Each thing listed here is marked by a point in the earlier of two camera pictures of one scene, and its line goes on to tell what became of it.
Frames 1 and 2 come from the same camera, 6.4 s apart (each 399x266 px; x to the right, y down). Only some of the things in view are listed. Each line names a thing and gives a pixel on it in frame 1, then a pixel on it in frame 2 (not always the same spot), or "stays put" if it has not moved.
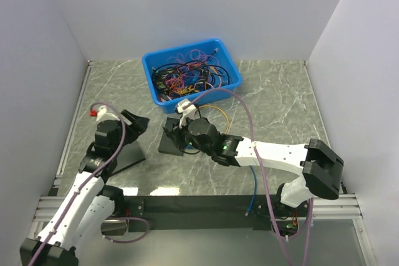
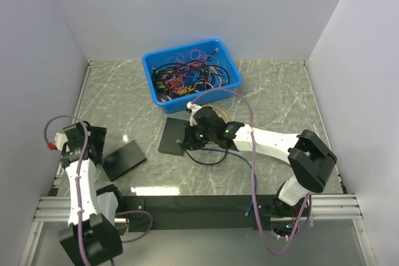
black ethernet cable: [166, 131] → [206, 163]
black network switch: [168, 144] stays put
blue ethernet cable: [247, 213] stays put
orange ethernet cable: [217, 108] stays put
